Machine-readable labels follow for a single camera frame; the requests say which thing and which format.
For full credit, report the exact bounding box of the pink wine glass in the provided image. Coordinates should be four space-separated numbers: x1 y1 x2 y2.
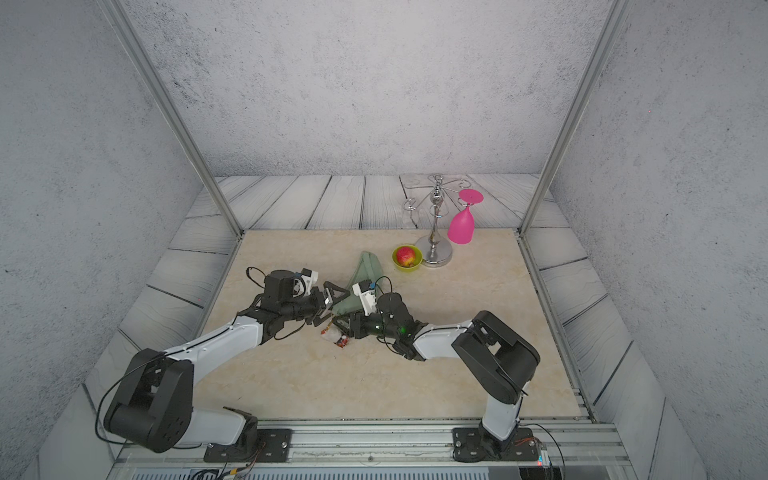
447 188 484 245

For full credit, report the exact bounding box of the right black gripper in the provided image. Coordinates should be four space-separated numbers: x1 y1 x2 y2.
332 307 401 342

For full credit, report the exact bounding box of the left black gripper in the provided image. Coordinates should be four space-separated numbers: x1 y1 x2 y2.
279 282 350 326

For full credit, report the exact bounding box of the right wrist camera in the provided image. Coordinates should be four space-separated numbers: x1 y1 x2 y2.
352 280 377 316

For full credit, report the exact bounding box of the right aluminium frame post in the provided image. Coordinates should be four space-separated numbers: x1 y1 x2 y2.
518 0 633 237

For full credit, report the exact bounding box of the left aluminium frame post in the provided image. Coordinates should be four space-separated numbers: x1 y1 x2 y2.
98 0 245 240

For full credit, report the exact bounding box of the green corduroy bag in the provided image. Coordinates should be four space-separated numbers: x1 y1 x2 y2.
332 251 384 316

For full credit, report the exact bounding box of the green bowl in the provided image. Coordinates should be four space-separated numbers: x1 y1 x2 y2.
391 245 423 272

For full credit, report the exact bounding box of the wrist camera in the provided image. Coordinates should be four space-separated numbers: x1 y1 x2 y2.
352 280 377 316
293 268 319 297

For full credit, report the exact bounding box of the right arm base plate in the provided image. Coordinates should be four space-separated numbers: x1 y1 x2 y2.
452 425 542 463

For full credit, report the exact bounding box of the red apple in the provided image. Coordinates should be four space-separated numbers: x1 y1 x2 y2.
395 246 420 268

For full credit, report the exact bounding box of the aluminium front rail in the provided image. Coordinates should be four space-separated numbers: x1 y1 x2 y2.
110 418 636 479

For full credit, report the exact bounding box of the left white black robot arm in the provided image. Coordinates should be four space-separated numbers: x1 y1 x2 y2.
97 269 350 462

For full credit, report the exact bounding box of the silver glass rack stand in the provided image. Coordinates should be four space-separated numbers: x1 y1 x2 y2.
400 174 471 268

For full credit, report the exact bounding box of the aluminium frame post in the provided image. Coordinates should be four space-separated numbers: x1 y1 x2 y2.
98 0 245 240
518 0 633 237

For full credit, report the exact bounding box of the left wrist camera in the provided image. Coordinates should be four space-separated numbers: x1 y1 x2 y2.
293 268 319 297

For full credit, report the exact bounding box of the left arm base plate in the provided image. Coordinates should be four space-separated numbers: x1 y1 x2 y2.
203 407 293 464

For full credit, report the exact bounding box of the white red doll keychain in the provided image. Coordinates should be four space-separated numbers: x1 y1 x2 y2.
321 323 348 348

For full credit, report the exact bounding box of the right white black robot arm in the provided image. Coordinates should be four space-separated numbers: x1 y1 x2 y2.
332 293 541 451

